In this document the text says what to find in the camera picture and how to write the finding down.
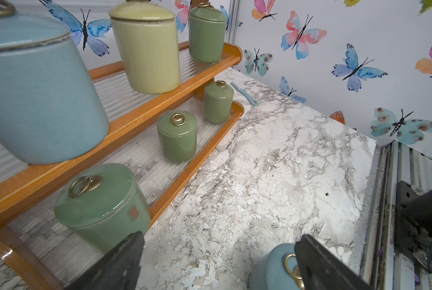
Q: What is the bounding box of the small green canister bottom right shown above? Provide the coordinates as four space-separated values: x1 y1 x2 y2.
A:
204 80 234 123

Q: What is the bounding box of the green canister bottom left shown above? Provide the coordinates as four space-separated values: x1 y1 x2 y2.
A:
54 163 151 254

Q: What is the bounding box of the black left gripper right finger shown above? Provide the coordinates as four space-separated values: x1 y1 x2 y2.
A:
294 234 372 290

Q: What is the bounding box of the orange wooden three-tier shelf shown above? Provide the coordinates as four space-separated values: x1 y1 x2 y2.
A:
0 43 242 290

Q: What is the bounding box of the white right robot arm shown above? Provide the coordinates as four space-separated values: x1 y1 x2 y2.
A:
395 181 432 273

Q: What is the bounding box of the blue canister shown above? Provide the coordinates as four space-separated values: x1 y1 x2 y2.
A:
248 243 301 290
0 1 110 164

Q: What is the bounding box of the small green canister bottom middle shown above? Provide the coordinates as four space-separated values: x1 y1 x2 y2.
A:
157 110 197 163

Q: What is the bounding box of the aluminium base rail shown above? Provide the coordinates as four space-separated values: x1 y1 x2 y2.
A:
351 141 432 290

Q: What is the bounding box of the yellow-green canister middle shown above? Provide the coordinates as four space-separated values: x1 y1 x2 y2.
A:
108 1 180 94

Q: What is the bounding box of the small green canister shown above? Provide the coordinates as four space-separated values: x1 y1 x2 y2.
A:
157 110 197 163
204 80 234 123

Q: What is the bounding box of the green canister middle right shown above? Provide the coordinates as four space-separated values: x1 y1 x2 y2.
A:
189 1 228 63

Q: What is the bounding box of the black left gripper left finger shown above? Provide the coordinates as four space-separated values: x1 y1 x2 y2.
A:
65 231 145 290

